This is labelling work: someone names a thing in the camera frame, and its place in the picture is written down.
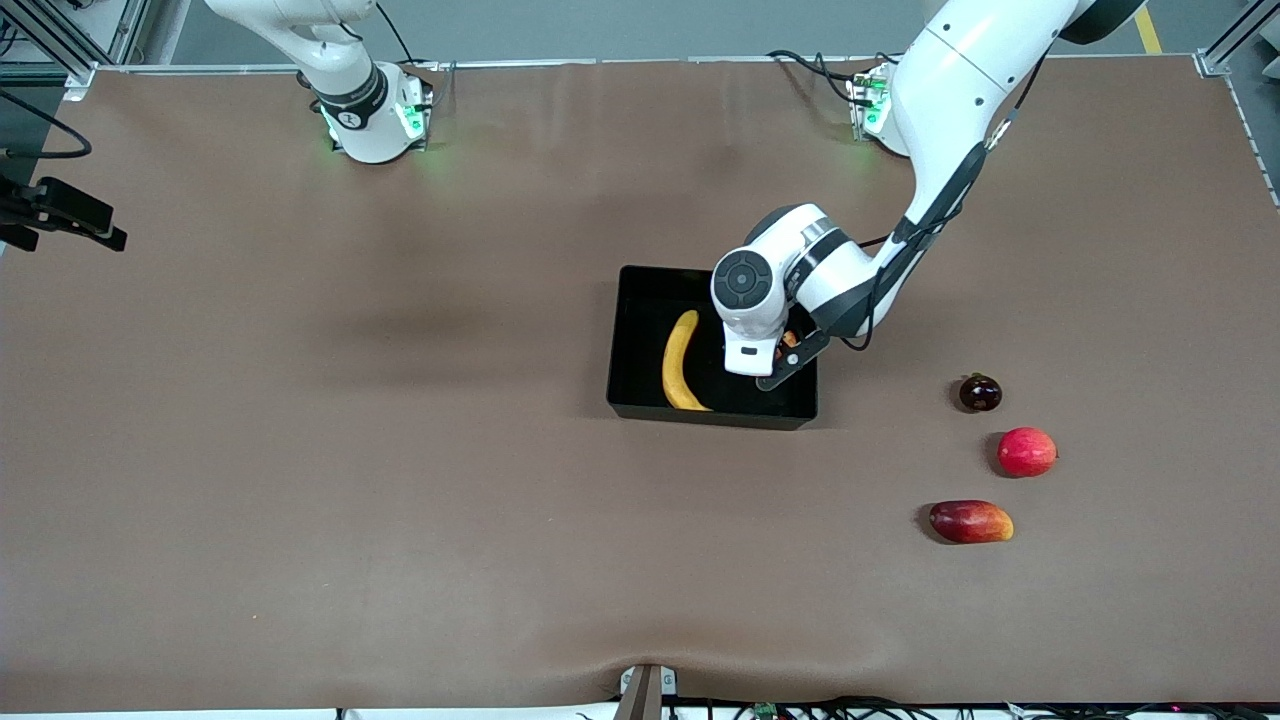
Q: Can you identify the thin black cable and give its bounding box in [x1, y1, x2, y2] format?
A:
[375, 0, 441, 71]

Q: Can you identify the plain red apple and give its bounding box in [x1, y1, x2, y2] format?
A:
[997, 427, 1059, 478]

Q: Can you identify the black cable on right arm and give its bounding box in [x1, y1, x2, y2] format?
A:
[0, 90, 93, 159]

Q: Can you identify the metal table edge strip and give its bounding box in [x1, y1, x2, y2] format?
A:
[60, 52, 1201, 77]

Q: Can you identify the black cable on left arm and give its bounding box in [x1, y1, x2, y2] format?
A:
[838, 50, 1051, 353]

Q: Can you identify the yellow banana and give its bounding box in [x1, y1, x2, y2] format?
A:
[661, 310, 713, 412]

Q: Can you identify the red yellow mango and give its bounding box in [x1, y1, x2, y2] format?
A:
[929, 500, 1015, 545]

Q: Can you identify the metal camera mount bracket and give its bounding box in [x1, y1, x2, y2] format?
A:
[613, 663, 679, 720]

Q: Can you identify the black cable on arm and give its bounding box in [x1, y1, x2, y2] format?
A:
[0, 90, 93, 159]
[838, 50, 1051, 353]

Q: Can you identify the brown table mat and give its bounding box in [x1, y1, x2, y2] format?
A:
[0, 55, 1280, 713]

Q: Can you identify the aluminium frame profile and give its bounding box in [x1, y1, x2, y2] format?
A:
[1195, 0, 1280, 79]
[0, 0, 151, 93]

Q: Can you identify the black power cable bundle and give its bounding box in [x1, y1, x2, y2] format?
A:
[768, 45, 886, 106]

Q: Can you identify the black plastic box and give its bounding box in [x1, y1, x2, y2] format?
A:
[606, 265, 819, 431]

